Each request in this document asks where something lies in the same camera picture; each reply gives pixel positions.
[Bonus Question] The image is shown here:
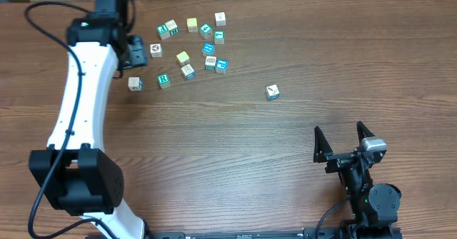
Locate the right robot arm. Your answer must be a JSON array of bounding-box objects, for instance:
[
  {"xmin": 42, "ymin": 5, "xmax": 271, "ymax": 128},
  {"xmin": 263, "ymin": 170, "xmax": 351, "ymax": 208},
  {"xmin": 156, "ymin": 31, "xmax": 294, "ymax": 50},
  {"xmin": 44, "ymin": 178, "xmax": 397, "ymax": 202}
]
[{"xmin": 311, "ymin": 121, "xmax": 402, "ymax": 238}]

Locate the green triangle block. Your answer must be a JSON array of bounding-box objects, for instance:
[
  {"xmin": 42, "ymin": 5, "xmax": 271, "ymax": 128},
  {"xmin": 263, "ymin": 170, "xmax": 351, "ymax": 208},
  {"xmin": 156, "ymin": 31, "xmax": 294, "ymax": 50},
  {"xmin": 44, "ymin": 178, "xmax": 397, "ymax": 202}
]
[{"xmin": 199, "ymin": 24, "xmax": 213, "ymax": 40}]

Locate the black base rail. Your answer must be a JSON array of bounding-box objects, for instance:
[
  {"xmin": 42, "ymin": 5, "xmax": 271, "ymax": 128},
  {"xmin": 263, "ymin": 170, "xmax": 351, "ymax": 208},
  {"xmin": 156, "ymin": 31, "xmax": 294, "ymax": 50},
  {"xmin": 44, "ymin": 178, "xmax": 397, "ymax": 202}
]
[{"xmin": 146, "ymin": 228, "xmax": 403, "ymax": 239}]

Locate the white block green side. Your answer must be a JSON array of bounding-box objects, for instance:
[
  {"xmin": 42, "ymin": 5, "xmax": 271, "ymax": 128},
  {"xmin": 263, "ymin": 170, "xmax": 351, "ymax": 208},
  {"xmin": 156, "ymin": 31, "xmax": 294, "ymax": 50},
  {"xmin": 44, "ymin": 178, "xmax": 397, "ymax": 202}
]
[{"xmin": 165, "ymin": 19, "xmax": 179, "ymax": 36}]

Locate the green seven block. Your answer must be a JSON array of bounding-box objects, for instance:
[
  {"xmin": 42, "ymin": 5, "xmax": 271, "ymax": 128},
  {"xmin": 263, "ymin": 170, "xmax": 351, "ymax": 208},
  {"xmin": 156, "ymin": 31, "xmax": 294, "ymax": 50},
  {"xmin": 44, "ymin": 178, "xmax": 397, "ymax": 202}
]
[{"xmin": 214, "ymin": 31, "xmax": 225, "ymax": 45}]

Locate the white block blue side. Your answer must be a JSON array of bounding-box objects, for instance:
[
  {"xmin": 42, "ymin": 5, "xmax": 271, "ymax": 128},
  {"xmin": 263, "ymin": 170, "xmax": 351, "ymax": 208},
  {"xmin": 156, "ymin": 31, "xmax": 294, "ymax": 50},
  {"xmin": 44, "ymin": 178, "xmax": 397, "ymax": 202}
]
[{"xmin": 181, "ymin": 64, "xmax": 196, "ymax": 80}]

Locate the yellow top block back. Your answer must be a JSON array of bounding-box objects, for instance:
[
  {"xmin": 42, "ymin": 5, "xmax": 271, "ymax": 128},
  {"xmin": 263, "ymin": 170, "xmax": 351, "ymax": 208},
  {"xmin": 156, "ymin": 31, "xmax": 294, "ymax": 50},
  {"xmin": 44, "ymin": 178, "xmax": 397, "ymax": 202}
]
[{"xmin": 186, "ymin": 18, "xmax": 199, "ymax": 33}]

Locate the blue P block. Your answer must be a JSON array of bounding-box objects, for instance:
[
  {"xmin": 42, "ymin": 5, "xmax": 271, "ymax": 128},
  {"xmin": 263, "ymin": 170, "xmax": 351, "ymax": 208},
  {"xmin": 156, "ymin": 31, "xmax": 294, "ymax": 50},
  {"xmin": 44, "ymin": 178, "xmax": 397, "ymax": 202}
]
[{"xmin": 216, "ymin": 59, "xmax": 228, "ymax": 73}]

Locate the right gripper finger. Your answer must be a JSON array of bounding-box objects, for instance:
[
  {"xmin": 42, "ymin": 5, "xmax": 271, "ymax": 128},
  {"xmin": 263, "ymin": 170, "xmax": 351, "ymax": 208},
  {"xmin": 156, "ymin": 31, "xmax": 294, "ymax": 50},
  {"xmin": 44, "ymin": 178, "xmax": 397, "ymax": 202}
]
[
  {"xmin": 356, "ymin": 121, "xmax": 375, "ymax": 141},
  {"xmin": 313, "ymin": 126, "xmax": 333, "ymax": 163}
]

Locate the blue top letter block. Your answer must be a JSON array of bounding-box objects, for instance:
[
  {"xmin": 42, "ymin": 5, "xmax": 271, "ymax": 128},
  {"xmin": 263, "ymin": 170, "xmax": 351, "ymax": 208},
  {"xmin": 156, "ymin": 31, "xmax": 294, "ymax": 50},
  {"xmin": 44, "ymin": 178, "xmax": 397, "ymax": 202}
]
[{"xmin": 128, "ymin": 77, "xmax": 143, "ymax": 91}]

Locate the green letter block far left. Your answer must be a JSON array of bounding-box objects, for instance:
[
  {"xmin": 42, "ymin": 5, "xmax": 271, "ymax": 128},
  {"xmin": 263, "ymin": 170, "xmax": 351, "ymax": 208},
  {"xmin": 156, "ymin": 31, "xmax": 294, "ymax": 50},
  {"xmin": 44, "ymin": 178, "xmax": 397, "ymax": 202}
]
[{"xmin": 156, "ymin": 24, "xmax": 171, "ymax": 40}]

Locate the yellow block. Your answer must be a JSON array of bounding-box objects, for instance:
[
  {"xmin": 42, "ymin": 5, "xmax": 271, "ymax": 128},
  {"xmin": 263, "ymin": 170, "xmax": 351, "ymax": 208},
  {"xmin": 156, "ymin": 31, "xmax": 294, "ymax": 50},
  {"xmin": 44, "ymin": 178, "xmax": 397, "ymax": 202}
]
[
  {"xmin": 176, "ymin": 51, "xmax": 190, "ymax": 66},
  {"xmin": 186, "ymin": 18, "xmax": 199, "ymax": 33}
]

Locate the white block back right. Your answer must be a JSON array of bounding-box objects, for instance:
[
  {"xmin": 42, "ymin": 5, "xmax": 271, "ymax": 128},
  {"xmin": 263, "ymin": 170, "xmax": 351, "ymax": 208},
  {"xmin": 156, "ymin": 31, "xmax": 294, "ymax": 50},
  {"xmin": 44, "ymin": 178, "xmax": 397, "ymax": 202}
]
[{"xmin": 215, "ymin": 12, "xmax": 226, "ymax": 27}]

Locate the blue top block centre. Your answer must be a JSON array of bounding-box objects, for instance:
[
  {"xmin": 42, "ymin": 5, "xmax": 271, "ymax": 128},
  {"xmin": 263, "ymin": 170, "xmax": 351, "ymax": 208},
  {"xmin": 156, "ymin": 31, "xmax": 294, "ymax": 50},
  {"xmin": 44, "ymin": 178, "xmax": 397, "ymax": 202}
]
[{"xmin": 202, "ymin": 42, "xmax": 215, "ymax": 56}]

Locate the green R block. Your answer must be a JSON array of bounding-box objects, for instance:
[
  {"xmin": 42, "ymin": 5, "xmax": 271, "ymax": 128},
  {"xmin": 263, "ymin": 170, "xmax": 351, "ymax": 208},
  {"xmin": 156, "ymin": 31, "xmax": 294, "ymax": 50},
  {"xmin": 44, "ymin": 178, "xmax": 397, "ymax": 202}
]
[{"xmin": 157, "ymin": 73, "xmax": 171, "ymax": 89}]

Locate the yellow top block front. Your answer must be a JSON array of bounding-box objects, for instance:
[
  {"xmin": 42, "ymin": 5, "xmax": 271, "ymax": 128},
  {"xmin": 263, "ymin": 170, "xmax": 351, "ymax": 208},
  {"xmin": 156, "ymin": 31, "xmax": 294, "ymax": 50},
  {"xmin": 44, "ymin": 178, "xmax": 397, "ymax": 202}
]
[{"xmin": 176, "ymin": 51, "xmax": 190, "ymax": 66}]

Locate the white feather block blue X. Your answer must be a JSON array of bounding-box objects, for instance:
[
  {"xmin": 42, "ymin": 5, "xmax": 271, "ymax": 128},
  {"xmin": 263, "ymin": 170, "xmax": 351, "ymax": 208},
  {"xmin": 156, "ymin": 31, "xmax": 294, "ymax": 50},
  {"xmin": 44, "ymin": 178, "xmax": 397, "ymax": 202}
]
[{"xmin": 266, "ymin": 84, "xmax": 280, "ymax": 101}]

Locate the white block red picture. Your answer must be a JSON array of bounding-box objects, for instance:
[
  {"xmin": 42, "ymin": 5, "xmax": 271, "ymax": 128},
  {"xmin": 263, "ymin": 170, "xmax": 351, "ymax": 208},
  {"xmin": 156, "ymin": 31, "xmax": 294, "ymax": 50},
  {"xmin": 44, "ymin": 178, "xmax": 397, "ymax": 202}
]
[{"xmin": 205, "ymin": 56, "xmax": 217, "ymax": 71}]

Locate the white block brown picture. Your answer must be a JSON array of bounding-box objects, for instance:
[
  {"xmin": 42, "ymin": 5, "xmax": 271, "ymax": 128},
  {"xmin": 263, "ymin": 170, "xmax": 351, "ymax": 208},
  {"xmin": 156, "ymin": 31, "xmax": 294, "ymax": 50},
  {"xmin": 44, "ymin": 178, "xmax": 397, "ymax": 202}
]
[{"xmin": 150, "ymin": 44, "xmax": 163, "ymax": 58}]

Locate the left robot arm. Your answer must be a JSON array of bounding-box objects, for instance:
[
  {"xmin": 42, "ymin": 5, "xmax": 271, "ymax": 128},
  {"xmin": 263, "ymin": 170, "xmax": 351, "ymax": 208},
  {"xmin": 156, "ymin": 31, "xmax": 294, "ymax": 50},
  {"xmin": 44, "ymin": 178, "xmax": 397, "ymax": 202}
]
[{"xmin": 29, "ymin": 0, "xmax": 149, "ymax": 238}]

